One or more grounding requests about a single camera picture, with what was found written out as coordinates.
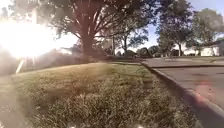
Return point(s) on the white house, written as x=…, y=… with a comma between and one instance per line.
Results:
x=210, y=50

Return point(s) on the tall dark tree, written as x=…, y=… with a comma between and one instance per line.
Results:
x=179, y=23

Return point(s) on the grey asphalt road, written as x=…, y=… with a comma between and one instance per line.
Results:
x=200, y=78

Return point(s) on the grass lawn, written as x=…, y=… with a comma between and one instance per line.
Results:
x=93, y=96

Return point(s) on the robot's own part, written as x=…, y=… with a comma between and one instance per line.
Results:
x=71, y=126

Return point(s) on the leafy tree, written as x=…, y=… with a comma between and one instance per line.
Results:
x=208, y=25

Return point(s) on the small dark tree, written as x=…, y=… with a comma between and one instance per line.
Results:
x=128, y=38

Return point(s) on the concrete kerb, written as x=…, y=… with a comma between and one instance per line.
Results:
x=186, y=95

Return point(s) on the large thick-trunked tree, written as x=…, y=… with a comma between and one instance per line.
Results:
x=87, y=41

